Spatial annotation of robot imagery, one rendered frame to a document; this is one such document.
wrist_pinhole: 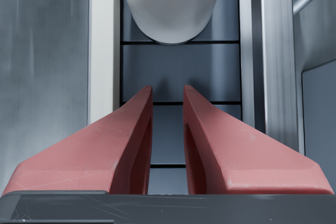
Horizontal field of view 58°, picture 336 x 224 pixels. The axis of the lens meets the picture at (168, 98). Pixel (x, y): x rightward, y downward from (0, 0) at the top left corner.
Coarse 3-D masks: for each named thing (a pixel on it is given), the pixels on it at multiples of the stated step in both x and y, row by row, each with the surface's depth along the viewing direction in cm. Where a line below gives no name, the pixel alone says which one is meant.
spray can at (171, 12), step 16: (128, 0) 15; (144, 0) 13; (160, 0) 12; (176, 0) 12; (192, 0) 12; (208, 0) 14; (144, 16) 15; (160, 16) 14; (176, 16) 14; (192, 16) 14; (208, 16) 17; (144, 32) 18; (160, 32) 17; (176, 32) 16; (192, 32) 17
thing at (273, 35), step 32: (256, 0) 11; (288, 0) 11; (256, 32) 11; (288, 32) 11; (256, 64) 11; (288, 64) 11; (256, 96) 11; (288, 96) 11; (256, 128) 11; (288, 128) 10
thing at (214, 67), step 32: (224, 0) 19; (128, 32) 19; (224, 32) 19; (128, 64) 19; (160, 64) 19; (192, 64) 19; (224, 64) 19; (128, 96) 19; (160, 96) 19; (224, 96) 19; (160, 128) 19; (160, 160) 19; (160, 192) 18
